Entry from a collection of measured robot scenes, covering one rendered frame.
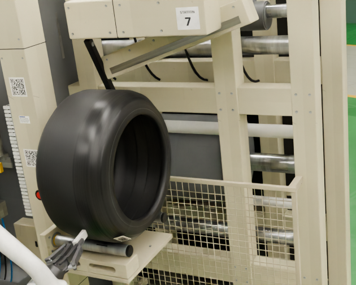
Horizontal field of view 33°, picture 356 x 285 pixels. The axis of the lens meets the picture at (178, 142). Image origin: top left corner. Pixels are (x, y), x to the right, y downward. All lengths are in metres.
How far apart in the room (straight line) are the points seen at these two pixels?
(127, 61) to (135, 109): 0.37
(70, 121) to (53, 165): 0.16
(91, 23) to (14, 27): 0.30
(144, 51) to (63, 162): 0.63
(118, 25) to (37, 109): 0.44
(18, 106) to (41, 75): 0.15
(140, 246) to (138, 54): 0.78
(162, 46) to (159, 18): 0.20
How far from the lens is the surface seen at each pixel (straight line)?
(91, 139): 2.08
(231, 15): 2.30
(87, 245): 2.37
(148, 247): 2.50
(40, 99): 2.39
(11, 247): 1.86
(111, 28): 2.39
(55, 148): 2.15
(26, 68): 2.34
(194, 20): 2.21
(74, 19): 2.48
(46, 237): 2.44
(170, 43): 2.43
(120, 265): 2.30
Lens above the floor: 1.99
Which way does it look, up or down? 19 degrees down
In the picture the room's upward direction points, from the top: 7 degrees counter-clockwise
